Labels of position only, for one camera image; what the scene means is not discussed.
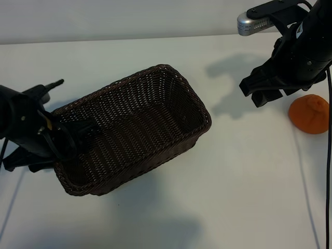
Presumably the orange fruit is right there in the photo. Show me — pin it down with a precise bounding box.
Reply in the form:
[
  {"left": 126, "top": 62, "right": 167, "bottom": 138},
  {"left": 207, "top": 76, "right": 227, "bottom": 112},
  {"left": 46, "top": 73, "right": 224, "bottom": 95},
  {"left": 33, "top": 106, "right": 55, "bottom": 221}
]
[{"left": 288, "top": 94, "right": 330, "bottom": 135}]

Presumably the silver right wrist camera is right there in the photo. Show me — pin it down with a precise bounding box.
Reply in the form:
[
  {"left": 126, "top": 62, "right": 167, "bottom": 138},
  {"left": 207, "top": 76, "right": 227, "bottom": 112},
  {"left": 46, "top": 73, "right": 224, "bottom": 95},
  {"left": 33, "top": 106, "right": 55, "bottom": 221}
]
[{"left": 237, "top": 11, "right": 274, "bottom": 36}]

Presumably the dark brown woven basket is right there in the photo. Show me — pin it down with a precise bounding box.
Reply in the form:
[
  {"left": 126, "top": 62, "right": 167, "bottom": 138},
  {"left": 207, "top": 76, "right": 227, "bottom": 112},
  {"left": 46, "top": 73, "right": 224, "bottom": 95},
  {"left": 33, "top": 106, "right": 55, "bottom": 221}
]
[{"left": 50, "top": 64, "right": 212, "bottom": 197}]

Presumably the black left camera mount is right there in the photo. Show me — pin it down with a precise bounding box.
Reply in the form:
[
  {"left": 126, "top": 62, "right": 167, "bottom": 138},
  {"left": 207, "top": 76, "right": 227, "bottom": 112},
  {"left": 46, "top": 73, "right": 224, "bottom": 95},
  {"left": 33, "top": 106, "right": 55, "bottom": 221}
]
[{"left": 20, "top": 79, "right": 65, "bottom": 98}]

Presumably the black looped gripper cable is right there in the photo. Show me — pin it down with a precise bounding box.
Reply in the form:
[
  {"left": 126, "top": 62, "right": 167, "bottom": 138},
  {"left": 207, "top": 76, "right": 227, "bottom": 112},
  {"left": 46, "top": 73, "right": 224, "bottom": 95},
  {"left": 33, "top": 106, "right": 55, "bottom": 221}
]
[{"left": 38, "top": 111, "right": 78, "bottom": 162}]

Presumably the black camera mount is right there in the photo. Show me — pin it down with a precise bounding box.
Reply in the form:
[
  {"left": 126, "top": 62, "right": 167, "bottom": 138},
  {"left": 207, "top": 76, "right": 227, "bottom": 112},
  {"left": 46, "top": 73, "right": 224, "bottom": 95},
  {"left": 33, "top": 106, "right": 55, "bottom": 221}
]
[
  {"left": 246, "top": 0, "right": 312, "bottom": 31},
  {"left": 20, "top": 79, "right": 65, "bottom": 98}
]

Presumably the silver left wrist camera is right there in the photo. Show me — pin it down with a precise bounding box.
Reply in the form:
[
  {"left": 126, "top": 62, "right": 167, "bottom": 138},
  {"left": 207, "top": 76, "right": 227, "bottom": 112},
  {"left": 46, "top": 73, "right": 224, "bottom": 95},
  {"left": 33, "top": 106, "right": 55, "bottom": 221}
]
[{"left": 38, "top": 91, "right": 52, "bottom": 103}]

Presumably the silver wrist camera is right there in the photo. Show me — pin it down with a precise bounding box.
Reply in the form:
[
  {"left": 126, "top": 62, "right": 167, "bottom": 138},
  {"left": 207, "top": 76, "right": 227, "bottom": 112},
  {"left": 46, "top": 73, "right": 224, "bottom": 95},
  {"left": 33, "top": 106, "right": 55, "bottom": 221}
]
[
  {"left": 237, "top": 11, "right": 274, "bottom": 36},
  {"left": 38, "top": 91, "right": 52, "bottom": 103}
]

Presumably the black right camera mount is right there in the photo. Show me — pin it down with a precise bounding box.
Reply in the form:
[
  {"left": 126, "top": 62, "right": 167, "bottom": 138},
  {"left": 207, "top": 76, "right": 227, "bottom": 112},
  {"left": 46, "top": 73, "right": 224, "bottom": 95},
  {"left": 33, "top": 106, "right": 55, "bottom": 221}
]
[{"left": 246, "top": 0, "right": 312, "bottom": 31}]

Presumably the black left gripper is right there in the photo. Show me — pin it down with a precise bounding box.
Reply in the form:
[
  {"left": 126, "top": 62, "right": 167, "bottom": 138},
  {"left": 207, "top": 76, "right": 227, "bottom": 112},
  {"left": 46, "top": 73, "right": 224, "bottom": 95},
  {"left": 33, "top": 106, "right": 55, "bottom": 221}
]
[{"left": 2, "top": 95, "right": 102, "bottom": 173}]

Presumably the thin black cable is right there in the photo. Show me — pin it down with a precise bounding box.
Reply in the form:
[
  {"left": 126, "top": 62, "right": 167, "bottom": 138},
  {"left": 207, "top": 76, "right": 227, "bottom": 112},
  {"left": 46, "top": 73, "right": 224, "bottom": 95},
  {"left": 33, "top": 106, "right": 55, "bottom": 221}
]
[{"left": 325, "top": 68, "right": 332, "bottom": 249}]

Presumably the black braided cable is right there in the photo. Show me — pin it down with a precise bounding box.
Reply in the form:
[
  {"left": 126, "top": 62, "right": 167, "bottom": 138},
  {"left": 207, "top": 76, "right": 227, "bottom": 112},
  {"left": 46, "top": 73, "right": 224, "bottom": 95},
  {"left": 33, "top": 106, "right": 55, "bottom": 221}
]
[{"left": 0, "top": 139, "right": 8, "bottom": 171}]

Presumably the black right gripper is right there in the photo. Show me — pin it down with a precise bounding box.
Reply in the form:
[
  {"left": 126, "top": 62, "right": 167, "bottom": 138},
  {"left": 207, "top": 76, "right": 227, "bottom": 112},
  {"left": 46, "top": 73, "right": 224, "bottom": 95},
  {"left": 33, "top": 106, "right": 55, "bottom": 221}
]
[{"left": 239, "top": 19, "right": 332, "bottom": 108}]

